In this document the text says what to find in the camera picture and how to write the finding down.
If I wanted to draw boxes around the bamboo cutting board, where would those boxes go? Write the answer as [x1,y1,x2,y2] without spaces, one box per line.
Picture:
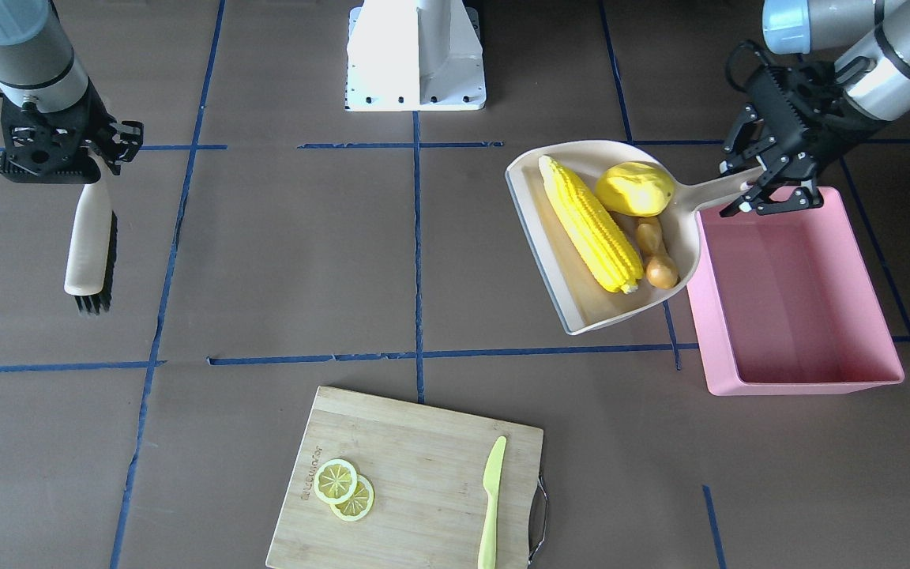
[265,386,549,568]

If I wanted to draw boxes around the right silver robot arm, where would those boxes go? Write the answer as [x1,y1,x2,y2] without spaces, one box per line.
[0,1,143,184]

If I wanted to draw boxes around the beige plastic dustpan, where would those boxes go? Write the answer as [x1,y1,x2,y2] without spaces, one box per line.
[505,140,763,335]

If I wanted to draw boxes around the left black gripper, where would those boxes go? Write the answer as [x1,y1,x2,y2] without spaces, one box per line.
[719,61,882,217]

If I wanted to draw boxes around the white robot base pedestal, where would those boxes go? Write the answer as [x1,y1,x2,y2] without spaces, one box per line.
[344,1,487,112]

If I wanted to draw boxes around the pink plastic bin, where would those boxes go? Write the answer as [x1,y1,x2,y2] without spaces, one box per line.
[686,187,905,396]

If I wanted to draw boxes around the yellow plastic knife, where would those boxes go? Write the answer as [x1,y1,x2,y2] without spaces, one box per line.
[476,435,508,568]

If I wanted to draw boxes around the lemon slice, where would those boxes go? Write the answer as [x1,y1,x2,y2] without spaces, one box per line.
[329,474,376,522]
[313,458,359,505]

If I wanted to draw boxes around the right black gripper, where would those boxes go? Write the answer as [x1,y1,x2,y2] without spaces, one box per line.
[0,87,144,184]

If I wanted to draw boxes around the yellow toy lemon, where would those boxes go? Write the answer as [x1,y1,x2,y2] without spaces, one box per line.
[595,161,676,217]

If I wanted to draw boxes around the toy ginger root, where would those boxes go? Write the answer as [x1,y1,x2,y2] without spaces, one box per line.
[635,217,680,289]

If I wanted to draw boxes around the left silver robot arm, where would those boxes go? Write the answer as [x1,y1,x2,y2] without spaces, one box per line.
[721,1,910,217]

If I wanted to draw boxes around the wooden hand brush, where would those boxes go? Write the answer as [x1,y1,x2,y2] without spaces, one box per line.
[62,173,117,316]

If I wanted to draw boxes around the yellow toy corn cob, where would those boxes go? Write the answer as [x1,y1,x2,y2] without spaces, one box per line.
[538,155,644,294]

